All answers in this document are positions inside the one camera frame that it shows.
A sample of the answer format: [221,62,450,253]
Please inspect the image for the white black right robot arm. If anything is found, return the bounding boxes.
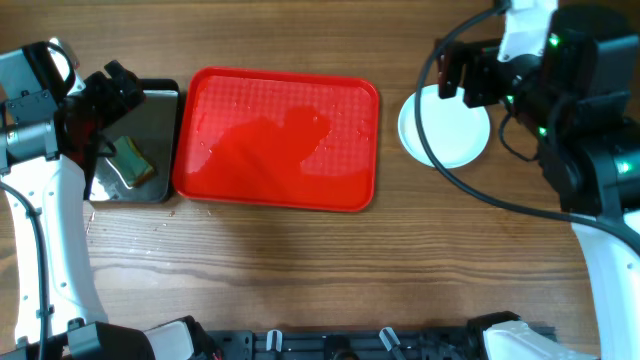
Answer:
[425,1,639,359]

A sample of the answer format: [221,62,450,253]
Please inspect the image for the black water tray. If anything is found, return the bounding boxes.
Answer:
[85,79,182,204]

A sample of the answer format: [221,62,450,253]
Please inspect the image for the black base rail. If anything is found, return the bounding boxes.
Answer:
[209,327,480,360]

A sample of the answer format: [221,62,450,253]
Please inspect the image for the green yellow sponge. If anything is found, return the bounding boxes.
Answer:
[107,136,155,189]

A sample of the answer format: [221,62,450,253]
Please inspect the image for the white plate with sauce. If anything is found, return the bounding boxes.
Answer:
[398,85,491,169]

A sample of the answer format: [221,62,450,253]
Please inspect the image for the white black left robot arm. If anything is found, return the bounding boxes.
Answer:
[1,39,223,359]

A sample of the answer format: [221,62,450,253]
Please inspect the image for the red plastic tray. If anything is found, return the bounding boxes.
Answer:
[172,67,381,212]

